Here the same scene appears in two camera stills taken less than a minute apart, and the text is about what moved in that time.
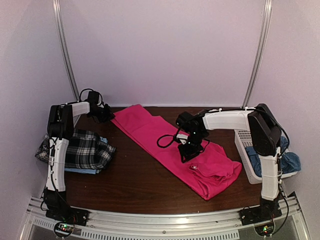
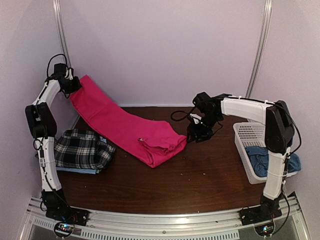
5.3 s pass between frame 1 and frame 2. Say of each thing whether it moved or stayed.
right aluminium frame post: stayed
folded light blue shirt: stayed
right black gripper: moved
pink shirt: moved
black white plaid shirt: stayed
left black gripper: moved
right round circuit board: stayed
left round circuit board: stayed
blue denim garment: stayed
